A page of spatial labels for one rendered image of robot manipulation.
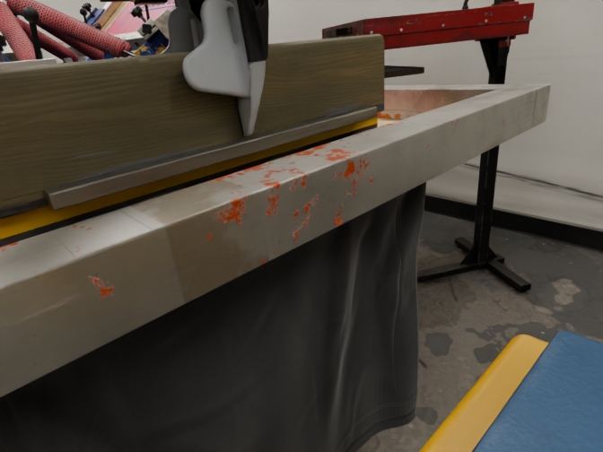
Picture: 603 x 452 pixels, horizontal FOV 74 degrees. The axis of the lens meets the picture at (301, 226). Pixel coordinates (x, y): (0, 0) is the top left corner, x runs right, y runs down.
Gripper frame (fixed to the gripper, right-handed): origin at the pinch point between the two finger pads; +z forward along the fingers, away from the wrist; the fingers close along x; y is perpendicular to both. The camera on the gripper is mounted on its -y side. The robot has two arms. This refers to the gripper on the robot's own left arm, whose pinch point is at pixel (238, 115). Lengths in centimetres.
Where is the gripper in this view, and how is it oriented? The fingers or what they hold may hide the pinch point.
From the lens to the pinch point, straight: 33.9
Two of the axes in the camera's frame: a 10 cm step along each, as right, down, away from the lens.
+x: 6.8, 2.4, -7.0
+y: -7.3, 3.5, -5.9
